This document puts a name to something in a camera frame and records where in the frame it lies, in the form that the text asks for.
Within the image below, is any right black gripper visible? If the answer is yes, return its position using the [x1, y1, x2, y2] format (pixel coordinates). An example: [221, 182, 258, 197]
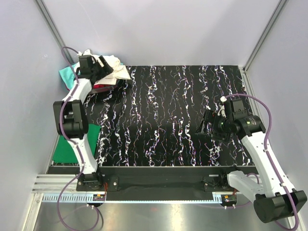
[195, 109, 233, 142]

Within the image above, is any white printed t-shirt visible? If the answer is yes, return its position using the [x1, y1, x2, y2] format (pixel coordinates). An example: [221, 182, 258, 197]
[76, 49, 132, 87]

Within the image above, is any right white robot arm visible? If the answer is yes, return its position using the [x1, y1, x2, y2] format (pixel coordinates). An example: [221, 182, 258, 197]
[196, 98, 308, 223]

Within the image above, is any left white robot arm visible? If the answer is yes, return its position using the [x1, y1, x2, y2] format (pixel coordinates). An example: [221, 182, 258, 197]
[53, 54, 113, 191]

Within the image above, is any red t-shirt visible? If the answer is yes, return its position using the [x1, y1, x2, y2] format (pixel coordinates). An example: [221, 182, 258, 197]
[93, 84, 114, 90]

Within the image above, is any dark laundry basket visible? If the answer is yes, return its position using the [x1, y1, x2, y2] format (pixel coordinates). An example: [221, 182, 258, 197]
[90, 80, 119, 94]

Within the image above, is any teal t-shirt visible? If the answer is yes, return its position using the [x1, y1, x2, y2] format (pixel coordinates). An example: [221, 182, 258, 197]
[59, 63, 130, 90]

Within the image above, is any black marble table mat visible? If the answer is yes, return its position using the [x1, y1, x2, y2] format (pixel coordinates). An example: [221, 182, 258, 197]
[84, 65, 253, 167]

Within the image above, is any folded green t-shirt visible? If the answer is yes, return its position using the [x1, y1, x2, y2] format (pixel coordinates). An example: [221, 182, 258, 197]
[52, 124, 101, 164]

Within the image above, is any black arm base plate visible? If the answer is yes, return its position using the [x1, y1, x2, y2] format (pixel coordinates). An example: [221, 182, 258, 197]
[47, 165, 256, 202]

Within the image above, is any aluminium frame rail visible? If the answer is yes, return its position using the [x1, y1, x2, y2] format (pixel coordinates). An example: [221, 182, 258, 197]
[32, 174, 75, 193]

